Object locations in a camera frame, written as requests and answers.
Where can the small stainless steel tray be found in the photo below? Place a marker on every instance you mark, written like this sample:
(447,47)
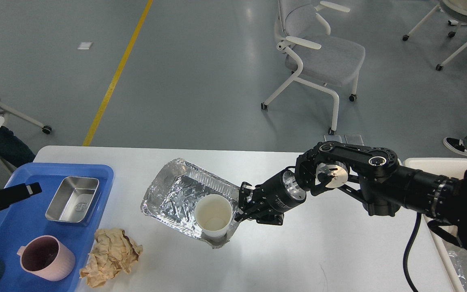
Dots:
(74,200)

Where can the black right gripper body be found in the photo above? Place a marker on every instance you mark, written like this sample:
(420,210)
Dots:
(276,196)

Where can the cream paper cup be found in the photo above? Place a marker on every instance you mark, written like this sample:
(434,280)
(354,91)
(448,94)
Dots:
(213,213)

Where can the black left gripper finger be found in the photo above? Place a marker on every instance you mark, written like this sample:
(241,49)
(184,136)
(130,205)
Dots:
(17,193)

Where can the right floor outlet plate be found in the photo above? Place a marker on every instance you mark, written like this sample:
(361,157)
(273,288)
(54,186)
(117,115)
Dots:
(355,139)

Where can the left floor outlet plate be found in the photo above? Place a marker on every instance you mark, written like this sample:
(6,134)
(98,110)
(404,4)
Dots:
(335,137)

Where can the white paper scrap on floor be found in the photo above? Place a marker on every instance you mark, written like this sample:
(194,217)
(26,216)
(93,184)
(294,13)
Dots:
(85,45)

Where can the floor outlet plate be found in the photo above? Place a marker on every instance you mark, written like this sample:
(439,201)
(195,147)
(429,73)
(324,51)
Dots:
(355,139)
(335,137)

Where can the grey white office chair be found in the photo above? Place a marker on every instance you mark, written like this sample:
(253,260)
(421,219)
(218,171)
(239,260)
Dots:
(315,57)

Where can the aluminium foil tray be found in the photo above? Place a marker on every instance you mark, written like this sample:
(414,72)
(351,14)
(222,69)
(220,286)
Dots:
(174,193)

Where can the pink ribbed mug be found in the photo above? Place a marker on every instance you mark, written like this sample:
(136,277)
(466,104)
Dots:
(47,258)

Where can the brown paper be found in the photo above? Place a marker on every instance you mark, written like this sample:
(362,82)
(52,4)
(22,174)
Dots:
(113,252)

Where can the blue plastic tray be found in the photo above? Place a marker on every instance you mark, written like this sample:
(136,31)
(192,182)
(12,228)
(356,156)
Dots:
(23,221)

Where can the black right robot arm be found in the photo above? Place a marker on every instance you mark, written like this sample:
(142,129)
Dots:
(371,175)

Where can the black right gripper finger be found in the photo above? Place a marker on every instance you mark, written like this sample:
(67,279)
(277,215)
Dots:
(253,211)
(249,195)

